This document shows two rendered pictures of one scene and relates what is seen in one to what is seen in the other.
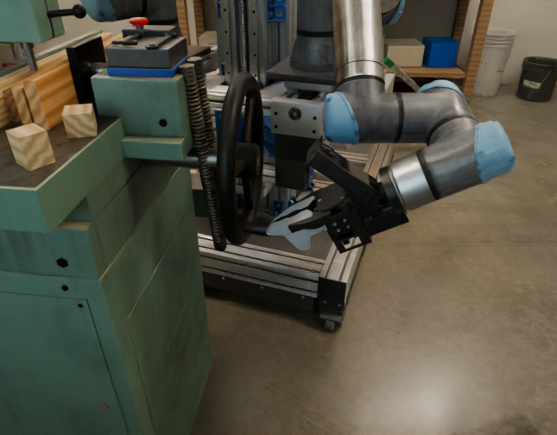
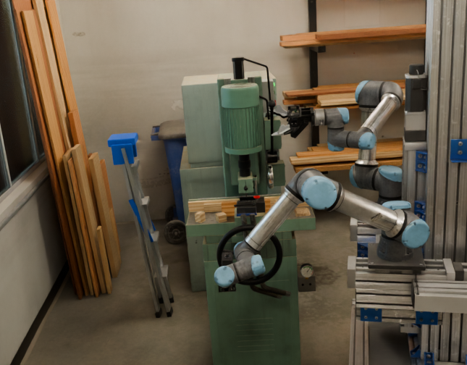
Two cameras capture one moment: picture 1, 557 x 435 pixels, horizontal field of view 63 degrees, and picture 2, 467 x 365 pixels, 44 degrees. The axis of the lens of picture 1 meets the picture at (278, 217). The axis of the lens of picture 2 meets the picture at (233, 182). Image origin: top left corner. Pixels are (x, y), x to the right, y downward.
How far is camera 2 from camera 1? 2.38 m
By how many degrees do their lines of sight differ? 76
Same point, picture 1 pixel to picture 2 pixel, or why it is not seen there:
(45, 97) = (224, 208)
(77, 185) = (202, 231)
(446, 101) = (242, 259)
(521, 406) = not seen: outside the picture
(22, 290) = not seen: hidden behind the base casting
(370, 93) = (240, 245)
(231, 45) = not seen: hidden behind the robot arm
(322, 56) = (380, 248)
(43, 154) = (198, 219)
